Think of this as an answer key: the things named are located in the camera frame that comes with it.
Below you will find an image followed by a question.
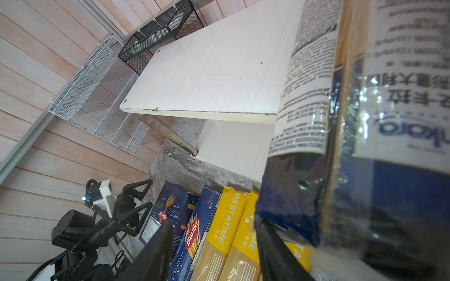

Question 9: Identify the black wire mesh basket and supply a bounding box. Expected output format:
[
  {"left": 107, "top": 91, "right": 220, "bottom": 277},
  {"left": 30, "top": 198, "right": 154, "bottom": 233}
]
[{"left": 118, "top": 1, "right": 205, "bottom": 74}]

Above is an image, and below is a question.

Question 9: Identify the yellow pastatime spaghetti pack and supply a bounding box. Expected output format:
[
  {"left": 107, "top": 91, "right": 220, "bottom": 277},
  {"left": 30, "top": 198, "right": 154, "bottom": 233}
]
[
  {"left": 219, "top": 190, "right": 261, "bottom": 281},
  {"left": 191, "top": 187, "right": 250, "bottom": 281},
  {"left": 259, "top": 241, "right": 313, "bottom": 281}
]

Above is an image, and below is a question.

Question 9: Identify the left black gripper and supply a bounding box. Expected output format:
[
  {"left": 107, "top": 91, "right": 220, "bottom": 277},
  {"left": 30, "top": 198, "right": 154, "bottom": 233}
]
[{"left": 105, "top": 179, "right": 153, "bottom": 245}]

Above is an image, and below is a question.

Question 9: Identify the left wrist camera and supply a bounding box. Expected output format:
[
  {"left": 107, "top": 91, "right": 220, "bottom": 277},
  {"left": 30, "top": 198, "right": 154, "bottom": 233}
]
[{"left": 82, "top": 179, "right": 116, "bottom": 218}]

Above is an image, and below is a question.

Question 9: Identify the blue clear spaghetti pack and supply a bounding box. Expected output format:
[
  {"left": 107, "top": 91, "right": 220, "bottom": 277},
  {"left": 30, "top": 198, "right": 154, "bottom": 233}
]
[{"left": 254, "top": 1, "right": 450, "bottom": 281}]

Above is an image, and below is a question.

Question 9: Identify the aluminium wall frame rail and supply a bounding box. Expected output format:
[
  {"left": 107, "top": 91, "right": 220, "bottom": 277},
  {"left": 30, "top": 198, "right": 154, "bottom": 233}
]
[{"left": 0, "top": 0, "right": 176, "bottom": 185}]

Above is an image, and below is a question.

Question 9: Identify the narrow blue Barilla spaghetti box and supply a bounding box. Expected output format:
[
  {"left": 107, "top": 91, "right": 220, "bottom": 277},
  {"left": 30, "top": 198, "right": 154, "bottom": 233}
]
[{"left": 167, "top": 186, "right": 221, "bottom": 281}]

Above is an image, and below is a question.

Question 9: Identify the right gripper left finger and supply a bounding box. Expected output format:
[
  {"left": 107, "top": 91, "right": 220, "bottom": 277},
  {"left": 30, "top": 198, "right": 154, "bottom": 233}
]
[{"left": 116, "top": 220, "right": 173, "bottom": 281}]

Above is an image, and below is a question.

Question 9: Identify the white two-tier shelf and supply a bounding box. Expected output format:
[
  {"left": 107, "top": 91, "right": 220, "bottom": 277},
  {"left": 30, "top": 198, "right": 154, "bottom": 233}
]
[{"left": 120, "top": 1, "right": 305, "bottom": 181}]

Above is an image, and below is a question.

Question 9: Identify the wide blue Barilla pasta box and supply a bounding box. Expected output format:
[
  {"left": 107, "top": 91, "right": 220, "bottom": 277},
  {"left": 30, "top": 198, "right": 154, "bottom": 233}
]
[{"left": 139, "top": 181, "right": 199, "bottom": 256}]

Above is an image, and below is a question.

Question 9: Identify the white wire mesh rack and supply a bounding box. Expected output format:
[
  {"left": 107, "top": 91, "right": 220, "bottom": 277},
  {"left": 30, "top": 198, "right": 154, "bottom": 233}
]
[{"left": 48, "top": 35, "right": 149, "bottom": 154}]

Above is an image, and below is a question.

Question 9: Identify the left yellow Pastatime spaghetti pack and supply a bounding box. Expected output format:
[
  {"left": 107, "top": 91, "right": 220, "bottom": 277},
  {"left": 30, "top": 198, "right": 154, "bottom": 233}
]
[{"left": 191, "top": 187, "right": 250, "bottom": 281}]

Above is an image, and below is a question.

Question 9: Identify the middle yellow Pastatime spaghetti pack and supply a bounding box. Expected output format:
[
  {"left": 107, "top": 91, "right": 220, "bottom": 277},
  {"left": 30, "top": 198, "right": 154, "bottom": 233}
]
[{"left": 219, "top": 190, "right": 261, "bottom": 281}]

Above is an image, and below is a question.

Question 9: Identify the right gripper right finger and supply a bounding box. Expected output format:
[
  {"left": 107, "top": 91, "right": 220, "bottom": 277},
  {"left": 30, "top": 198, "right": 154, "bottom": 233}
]
[{"left": 255, "top": 217, "right": 314, "bottom": 281}]

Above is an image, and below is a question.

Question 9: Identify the right yellow Pastatime spaghetti pack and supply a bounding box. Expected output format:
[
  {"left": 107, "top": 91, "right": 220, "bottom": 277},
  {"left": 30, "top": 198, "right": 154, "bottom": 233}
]
[{"left": 259, "top": 241, "right": 313, "bottom": 281}]

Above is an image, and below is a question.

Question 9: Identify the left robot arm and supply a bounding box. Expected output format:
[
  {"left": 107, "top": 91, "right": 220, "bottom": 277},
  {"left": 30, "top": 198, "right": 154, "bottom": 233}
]
[{"left": 28, "top": 179, "right": 153, "bottom": 281}]

